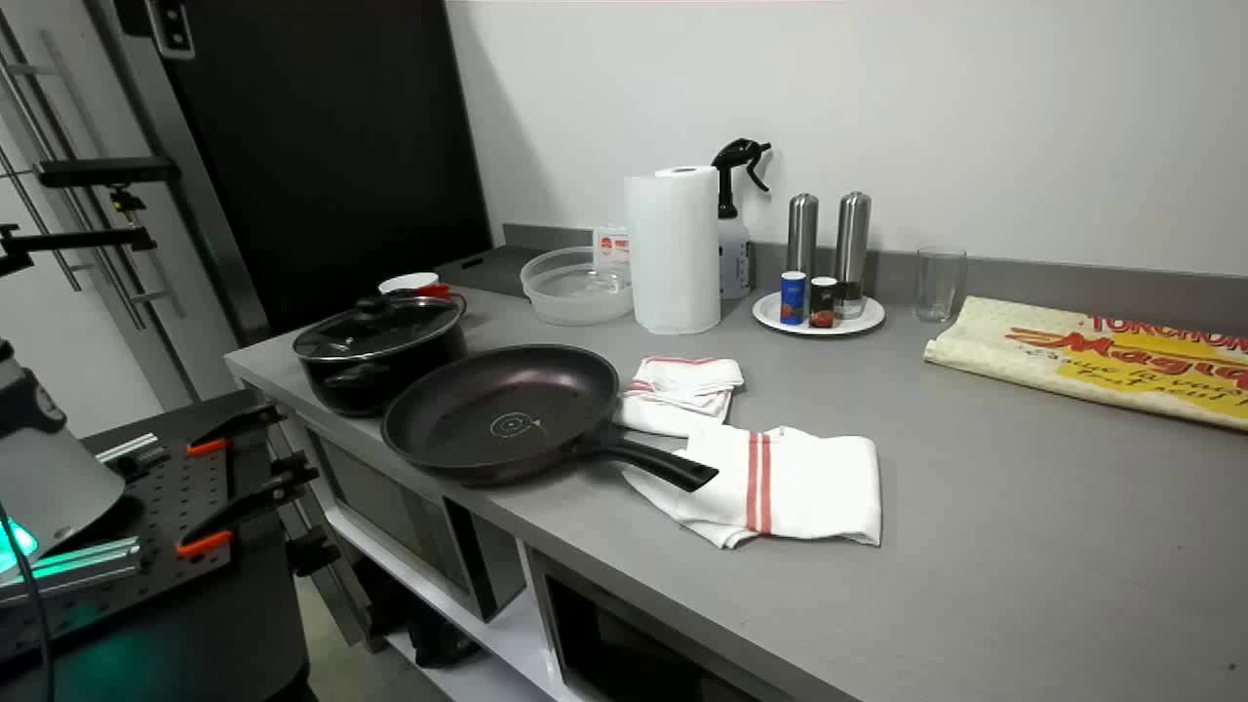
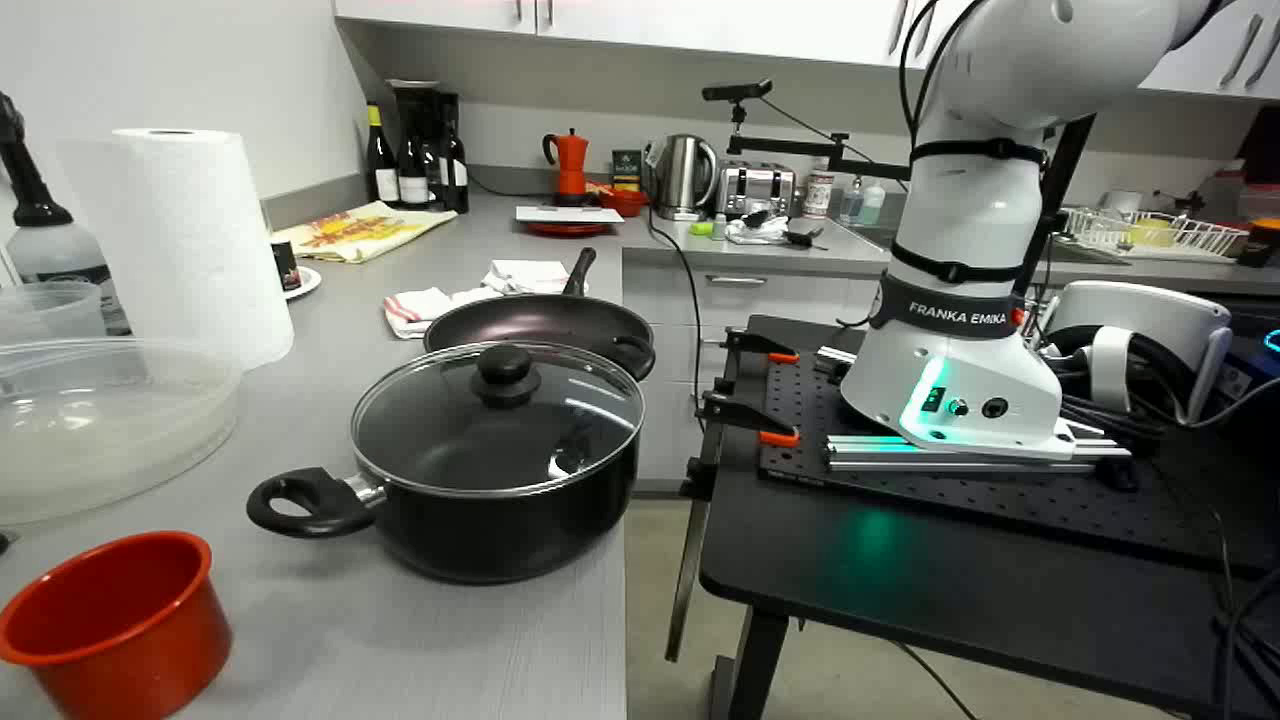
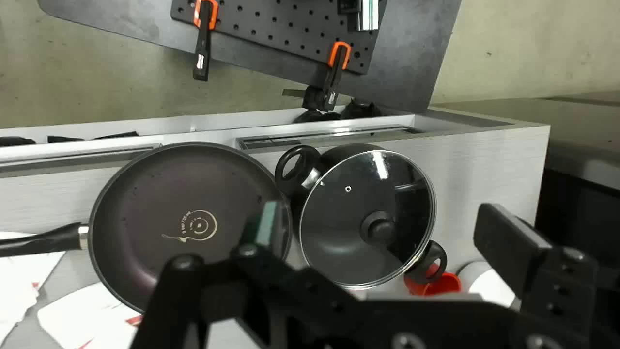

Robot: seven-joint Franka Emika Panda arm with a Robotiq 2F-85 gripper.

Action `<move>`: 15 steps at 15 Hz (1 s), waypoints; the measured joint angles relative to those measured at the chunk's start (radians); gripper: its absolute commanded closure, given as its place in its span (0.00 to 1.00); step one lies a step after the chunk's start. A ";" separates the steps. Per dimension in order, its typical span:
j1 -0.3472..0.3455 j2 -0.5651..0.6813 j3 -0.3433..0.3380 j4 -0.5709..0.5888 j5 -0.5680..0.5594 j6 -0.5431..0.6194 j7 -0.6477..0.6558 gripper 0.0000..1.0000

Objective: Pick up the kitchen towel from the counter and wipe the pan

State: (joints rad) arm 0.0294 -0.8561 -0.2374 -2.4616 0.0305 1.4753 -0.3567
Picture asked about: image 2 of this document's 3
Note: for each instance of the black orange clamp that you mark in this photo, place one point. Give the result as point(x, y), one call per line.
point(758, 423)
point(741, 347)

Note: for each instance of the yellow printed paper bag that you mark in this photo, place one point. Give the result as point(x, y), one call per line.
point(362, 233)

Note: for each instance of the red plate with white tray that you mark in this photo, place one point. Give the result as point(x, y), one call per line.
point(564, 222)

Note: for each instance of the white VR headset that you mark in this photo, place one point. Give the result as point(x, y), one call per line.
point(1143, 331)

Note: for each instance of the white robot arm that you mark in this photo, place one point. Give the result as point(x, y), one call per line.
point(944, 362)

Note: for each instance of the chrome toaster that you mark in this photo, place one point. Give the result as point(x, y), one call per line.
point(758, 185)

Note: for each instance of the black perforated robot table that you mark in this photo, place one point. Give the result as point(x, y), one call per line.
point(1130, 624)

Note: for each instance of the black coffee machine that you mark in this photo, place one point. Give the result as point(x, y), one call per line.
point(429, 120)

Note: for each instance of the clear plastic bowl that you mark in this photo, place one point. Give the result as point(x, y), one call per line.
point(91, 423)

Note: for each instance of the white paper towel roll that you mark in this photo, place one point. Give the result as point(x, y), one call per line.
point(182, 231)

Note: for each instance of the white red-striped kitchen towel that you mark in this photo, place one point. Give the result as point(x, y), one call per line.
point(413, 313)

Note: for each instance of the steel electric kettle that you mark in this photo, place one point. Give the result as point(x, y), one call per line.
point(687, 178)

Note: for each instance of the dark wine bottle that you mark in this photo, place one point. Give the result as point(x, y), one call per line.
point(380, 158)

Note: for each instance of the black frying pan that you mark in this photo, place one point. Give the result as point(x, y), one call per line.
point(562, 318)

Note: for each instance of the red plastic cup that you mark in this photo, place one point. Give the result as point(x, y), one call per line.
point(125, 630)

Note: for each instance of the black lidded cooking pot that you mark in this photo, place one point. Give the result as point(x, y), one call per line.
point(478, 464)

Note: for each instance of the red moka pot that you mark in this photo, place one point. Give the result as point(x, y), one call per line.
point(564, 154)

